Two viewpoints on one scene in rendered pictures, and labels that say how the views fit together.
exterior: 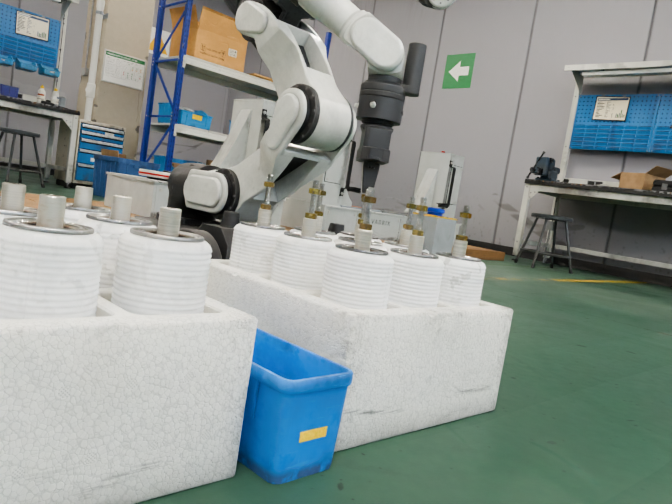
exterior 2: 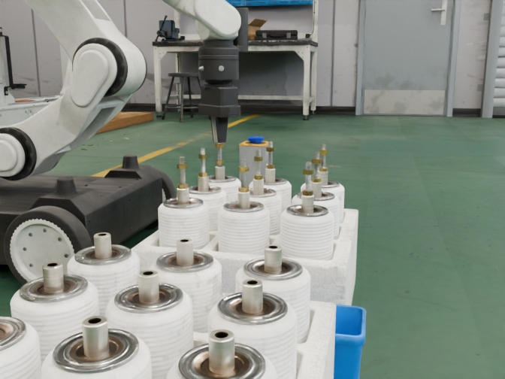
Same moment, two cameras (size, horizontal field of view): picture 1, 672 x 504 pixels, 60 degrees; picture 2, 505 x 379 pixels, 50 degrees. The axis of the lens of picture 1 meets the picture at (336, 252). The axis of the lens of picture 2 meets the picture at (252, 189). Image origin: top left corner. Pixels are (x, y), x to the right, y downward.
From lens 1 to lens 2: 58 cm
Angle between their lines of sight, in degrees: 33
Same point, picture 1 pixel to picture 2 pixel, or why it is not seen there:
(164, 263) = (303, 295)
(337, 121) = (138, 69)
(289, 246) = (245, 222)
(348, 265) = (315, 228)
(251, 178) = (49, 134)
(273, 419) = (349, 365)
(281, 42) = not seen: outside the picture
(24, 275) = (282, 357)
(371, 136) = (225, 96)
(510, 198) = not seen: hidden behind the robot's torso
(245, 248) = (185, 228)
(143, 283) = not seen: hidden behind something
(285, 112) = (92, 70)
